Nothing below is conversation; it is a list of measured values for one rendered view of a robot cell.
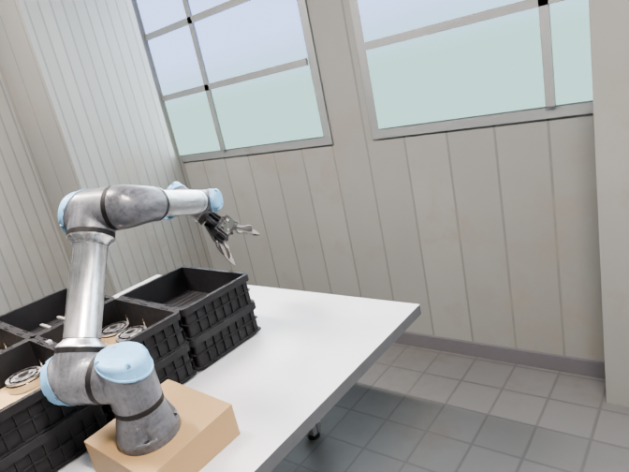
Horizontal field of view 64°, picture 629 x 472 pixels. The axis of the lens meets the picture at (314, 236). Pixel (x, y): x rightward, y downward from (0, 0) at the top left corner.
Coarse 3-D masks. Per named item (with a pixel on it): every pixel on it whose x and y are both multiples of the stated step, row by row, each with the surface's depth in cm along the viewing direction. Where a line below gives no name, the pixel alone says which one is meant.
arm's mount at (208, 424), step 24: (168, 384) 139; (192, 408) 127; (216, 408) 125; (96, 432) 126; (192, 432) 119; (216, 432) 122; (96, 456) 121; (120, 456) 116; (144, 456) 114; (168, 456) 113; (192, 456) 117
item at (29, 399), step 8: (24, 344) 157; (40, 344) 153; (32, 392) 124; (40, 392) 124; (24, 400) 122; (32, 400) 123; (8, 408) 119; (16, 408) 120; (0, 416) 118; (8, 416) 119
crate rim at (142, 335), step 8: (104, 304) 176; (136, 304) 170; (144, 304) 168; (152, 304) 166; (168, 312) 158; (176, 312) 155; (160, 320) 151; (168, 320) 152; (176, 320) 154; (56, 328) 164; (152, 328) 148; (160, 328) 150; (40, 336) 159; (136, 336) 144; (144, 336) 146; (56, 344) 150
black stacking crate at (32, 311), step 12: (48, 300) 200; (60, 300) 204; (24, 312) 194; (36, 312) 197; (48, 312) 200; (60, 312) 204; (12, 324) 190; (24, 324) 194; (36, 324) 197; (48, 324) 198
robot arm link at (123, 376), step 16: (112, 352) 115; (128, 352) 114; (144, 352) 115; (96, 368) 111; (112, 368) 109; (128, 368) 110; (144, 368) 113; (96, 384) 112; (112, 384) 110; (128, 384) 110; (144, 384) 113; (96, 400) 113; (112, 400) 112; (128, 400) 112; (144, 400) 113
